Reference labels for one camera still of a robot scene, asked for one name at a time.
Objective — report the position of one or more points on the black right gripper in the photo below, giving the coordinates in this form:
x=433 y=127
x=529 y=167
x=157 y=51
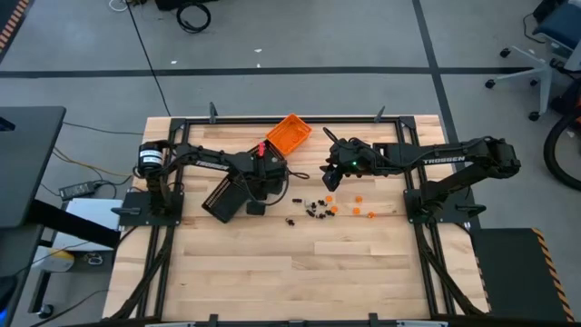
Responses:
x=351 y=156

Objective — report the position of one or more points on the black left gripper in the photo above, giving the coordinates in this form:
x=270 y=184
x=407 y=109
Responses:
x=268 y=168

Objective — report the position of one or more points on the small beige skull decoration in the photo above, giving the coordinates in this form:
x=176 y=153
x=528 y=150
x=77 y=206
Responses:
x=308 y=202

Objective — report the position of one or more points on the orange plastic mesh basket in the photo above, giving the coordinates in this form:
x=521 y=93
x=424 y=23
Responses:
x=289 y=134

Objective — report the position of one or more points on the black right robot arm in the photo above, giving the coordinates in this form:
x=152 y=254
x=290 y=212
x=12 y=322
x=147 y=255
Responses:
x=445 y=160

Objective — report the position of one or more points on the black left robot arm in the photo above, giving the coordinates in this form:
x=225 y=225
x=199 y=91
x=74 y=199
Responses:
x=213 y=164

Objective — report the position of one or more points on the white box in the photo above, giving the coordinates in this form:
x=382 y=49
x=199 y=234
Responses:
x=91 y=213

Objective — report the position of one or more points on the metal carabiner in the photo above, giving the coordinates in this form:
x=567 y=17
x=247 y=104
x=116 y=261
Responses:
x=93 y=259

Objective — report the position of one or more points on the black power adapter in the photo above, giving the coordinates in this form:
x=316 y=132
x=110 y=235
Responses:
x=77 y=190

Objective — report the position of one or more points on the black desk crossbeam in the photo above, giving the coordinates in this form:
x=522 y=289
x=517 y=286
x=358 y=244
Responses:
x=72 y=222

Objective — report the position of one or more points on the black hazard-striped platform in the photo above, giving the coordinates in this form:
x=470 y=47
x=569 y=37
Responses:
x=513 y=272

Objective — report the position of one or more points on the black equipment case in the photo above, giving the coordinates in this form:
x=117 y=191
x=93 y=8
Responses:
x=181 y=3

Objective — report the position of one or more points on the white yellow plastic item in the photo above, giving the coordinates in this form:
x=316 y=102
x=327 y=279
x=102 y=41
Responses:
x=56 y=261

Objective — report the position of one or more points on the black desk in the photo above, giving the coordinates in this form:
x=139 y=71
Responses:
x=27 y=159

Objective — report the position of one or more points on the black caster wheel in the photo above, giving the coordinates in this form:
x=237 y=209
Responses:
x=45 y=311

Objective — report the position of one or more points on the blue white office chair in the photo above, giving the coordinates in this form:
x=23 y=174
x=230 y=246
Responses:
x=560 y=22

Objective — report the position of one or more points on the black hazard-striped floor mat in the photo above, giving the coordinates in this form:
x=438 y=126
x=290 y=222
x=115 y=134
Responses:
x=11 y=18

